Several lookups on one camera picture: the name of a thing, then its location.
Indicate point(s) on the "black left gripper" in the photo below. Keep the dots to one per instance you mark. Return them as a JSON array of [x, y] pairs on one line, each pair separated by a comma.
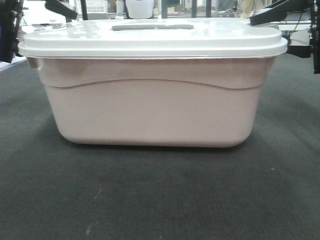
[[11, 12]]

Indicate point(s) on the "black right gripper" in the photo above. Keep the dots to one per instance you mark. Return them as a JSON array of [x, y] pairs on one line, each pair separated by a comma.
[[278, 12]]

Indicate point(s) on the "dark grey table mat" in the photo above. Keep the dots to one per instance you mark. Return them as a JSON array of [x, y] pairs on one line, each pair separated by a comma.
[[267, 188]]

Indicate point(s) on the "white humanoid robot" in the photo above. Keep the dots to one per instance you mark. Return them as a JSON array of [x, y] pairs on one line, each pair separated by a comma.
[[135, 9]]

